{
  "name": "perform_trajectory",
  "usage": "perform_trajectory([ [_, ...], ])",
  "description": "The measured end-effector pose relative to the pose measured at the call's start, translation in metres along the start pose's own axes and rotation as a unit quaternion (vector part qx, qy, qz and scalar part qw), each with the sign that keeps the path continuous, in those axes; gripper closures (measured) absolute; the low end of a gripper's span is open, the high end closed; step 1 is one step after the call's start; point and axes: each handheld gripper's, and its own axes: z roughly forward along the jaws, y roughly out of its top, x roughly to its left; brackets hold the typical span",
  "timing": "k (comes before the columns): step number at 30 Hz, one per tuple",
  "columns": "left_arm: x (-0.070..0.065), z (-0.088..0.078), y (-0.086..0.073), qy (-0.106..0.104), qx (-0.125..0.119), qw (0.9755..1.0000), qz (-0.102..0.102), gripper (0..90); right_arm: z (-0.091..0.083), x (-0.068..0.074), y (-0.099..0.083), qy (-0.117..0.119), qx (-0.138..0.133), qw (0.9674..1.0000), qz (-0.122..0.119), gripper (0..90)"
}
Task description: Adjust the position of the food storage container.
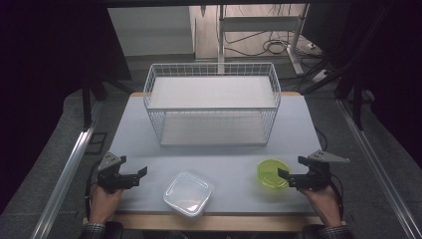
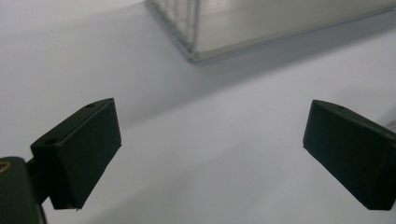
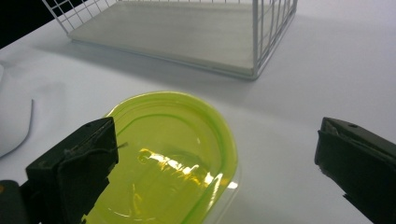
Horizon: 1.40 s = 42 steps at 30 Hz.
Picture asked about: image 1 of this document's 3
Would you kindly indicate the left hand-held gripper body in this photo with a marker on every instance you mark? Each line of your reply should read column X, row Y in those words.
column 114, row 182

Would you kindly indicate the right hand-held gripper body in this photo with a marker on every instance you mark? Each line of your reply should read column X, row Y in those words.
column 313, row 181

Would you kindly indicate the green round plastic container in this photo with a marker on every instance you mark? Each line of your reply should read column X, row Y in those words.
column 269, row 174

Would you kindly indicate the clear square plastic container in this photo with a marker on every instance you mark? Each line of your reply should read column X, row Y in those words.
column 188, row 194

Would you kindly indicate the person's left hand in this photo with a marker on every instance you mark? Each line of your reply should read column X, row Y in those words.
column 104, row 205

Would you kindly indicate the person's right hand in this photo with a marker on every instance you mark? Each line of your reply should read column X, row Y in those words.
column 326, row 207

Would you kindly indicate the grey table mat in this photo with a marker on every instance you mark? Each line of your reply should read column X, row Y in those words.
column 225, row 159

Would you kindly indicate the black metal stand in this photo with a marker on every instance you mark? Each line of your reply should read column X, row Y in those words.
column 87, row 103

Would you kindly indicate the white power strip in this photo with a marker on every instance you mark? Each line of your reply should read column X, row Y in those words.
column 320, row 75

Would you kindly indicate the white cabinet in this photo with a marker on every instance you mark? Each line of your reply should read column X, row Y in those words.
column 151, row 31

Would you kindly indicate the aluminium rail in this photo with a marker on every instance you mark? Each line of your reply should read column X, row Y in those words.
column 378, row 166
column 64, row 179

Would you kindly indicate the white desk frame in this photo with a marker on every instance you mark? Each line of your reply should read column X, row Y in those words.
column 258, row 24

